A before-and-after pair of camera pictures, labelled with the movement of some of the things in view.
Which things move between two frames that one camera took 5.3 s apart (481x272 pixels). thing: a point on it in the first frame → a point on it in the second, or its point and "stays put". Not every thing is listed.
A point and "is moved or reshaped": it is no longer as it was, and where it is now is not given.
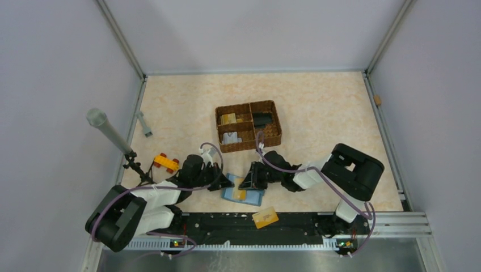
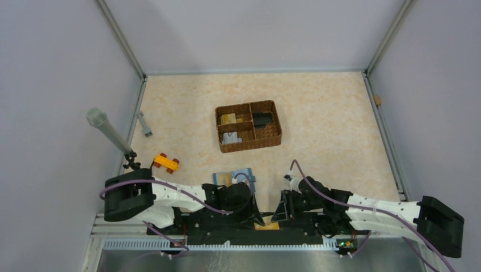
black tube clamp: [146, 177] stays put
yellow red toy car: [171, 165] stays put
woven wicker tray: [239, 124] stays put
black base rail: [240, 228] stays put
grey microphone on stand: [97, 118] stays put
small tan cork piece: [378, 100] stays put
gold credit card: [238, 194] is moved or reshaped
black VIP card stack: [260, 119] stays put
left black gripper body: [210, 177] → [243, 211]
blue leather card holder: [253, 197] is moved or reshaped
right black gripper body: [261, 176] → [297, 203]
